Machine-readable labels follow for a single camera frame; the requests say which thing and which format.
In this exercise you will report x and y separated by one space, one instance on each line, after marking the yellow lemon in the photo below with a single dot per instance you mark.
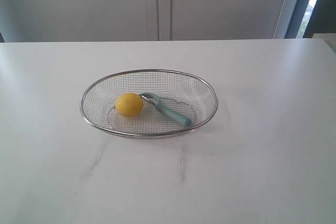
129 105

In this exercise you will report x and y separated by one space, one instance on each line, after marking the oval wire mesh basket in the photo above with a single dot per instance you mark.
182 92

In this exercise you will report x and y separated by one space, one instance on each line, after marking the window with blue frame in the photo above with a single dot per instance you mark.
311 17

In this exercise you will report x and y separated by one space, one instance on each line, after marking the white cabinet doors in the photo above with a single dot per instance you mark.
140 20

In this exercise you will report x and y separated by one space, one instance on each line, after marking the teal handled peeler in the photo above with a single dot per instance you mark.
155 100

